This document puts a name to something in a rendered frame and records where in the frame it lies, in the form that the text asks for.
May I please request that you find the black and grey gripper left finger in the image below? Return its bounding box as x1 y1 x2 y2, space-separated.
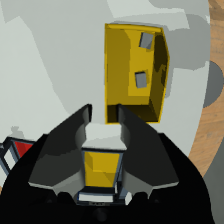
0 104 92 224

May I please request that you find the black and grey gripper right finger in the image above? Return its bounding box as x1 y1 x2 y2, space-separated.
116 103 215 224

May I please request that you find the yellow bin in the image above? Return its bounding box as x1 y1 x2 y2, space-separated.
104 23 170 125

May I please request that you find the grey metal block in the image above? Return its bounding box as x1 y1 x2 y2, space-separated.
139 32 153 49
135 71 147 89

